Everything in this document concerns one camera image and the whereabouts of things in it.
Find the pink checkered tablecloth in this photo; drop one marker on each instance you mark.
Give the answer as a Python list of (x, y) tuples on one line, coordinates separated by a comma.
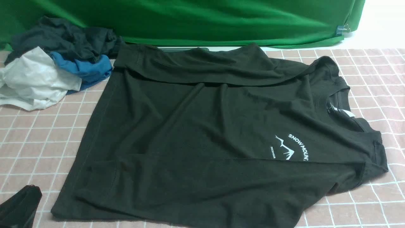
[(39, 147)]

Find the green backdrop cloth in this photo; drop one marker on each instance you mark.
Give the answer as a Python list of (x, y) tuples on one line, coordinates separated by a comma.
[(284, 24)]

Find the blue binder clip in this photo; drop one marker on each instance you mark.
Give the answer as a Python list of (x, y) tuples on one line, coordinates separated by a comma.
[(342, 30)]

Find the crumpled white garment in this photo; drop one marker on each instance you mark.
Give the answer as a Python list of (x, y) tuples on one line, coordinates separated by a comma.
[(34, 81)]

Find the crumpled blue garment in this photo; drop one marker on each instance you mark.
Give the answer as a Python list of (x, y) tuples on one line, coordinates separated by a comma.
[(90, 73)]

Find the crumpled black garment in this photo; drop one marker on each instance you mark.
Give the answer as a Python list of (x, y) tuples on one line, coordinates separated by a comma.
[(70, 41)]

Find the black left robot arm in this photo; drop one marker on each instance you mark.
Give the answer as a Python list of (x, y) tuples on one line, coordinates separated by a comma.
[(19, 210)]

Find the dark gray long-sleeve top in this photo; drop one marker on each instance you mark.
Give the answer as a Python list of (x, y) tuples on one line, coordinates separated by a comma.
[(227, 139)]

